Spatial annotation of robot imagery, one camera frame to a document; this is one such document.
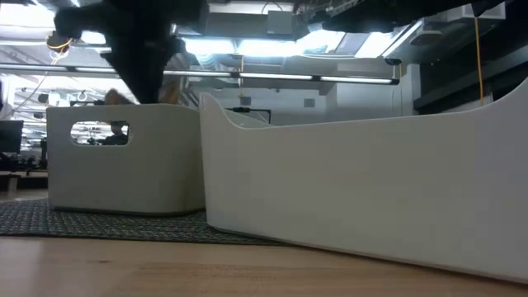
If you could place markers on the grey square wall plate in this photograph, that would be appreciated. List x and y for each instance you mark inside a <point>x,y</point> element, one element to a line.
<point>245,100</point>
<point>309,102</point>

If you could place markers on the dark woven placemat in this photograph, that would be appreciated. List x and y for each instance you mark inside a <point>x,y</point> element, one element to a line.
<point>103,227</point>

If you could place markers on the long linear ceiling lamp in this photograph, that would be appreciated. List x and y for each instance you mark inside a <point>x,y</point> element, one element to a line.
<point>272,76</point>

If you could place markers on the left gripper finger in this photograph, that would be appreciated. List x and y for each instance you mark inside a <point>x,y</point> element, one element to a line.
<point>136,88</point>
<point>152,88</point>

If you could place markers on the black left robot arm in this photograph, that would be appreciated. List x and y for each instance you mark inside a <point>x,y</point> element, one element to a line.
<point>123,20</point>

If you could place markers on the white bin with curved rim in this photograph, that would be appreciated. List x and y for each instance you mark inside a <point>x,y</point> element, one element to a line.
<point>350,185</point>

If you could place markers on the black monitor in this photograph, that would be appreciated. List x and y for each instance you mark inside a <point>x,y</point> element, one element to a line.
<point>10,136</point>

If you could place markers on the person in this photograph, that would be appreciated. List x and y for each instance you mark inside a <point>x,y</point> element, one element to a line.
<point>117,139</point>

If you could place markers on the distant wooden desk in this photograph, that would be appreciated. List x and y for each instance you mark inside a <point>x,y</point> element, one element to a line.
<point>24,181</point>

